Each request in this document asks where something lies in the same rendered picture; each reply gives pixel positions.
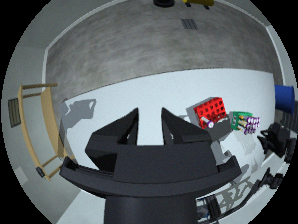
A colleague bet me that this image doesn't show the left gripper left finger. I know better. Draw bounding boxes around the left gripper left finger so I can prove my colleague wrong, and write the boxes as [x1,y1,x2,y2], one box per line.
[89,108,139,145]

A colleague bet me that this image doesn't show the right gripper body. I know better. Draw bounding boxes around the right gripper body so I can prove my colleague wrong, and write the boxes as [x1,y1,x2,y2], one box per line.
[263,134,271,155]

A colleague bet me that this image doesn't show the red tube rack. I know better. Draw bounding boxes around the red tube rack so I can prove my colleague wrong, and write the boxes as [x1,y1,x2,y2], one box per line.
[193,97,226,129]

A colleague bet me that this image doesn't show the green tube rack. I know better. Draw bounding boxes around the green tube rack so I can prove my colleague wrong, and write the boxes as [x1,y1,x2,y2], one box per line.
[231,111,253,131]

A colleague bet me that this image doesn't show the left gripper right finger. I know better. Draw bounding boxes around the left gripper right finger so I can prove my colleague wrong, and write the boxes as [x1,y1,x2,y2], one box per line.
[161,107,212,146]

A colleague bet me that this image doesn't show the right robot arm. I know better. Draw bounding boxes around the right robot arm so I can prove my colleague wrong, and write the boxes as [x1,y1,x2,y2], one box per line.
[261,122,297,189]

